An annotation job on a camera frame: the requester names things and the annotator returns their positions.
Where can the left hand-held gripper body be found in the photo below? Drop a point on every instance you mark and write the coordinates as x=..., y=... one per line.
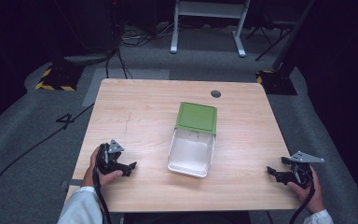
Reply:
x=108, y=161

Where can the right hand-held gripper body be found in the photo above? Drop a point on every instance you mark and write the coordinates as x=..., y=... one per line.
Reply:
x=298, y=174

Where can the white plastic box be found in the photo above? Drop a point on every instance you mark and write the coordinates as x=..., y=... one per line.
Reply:
x=190, y=155

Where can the green square lid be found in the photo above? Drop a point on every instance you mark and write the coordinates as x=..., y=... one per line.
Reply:
x=196, y=118

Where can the person's left hand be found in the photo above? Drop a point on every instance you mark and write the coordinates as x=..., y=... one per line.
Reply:
x=105, y=178

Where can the person's right hand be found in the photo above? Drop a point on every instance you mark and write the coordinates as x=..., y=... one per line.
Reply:
x=315, y=199

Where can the black yellow striped stand base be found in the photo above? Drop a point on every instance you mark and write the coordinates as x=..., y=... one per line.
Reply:
x=278, y=82
x=60, y=77

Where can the dark round stand foot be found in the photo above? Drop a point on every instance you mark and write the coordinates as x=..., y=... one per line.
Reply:
x=87, y=58

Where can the grey slanted metal pole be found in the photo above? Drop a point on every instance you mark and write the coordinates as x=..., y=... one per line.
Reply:
x=292, y=34

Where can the black folding stand legs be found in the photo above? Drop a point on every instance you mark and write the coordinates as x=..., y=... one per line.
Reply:
x=272, y=34

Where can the white metal stand frame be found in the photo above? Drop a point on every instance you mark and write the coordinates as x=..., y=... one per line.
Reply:
x=209, y=9

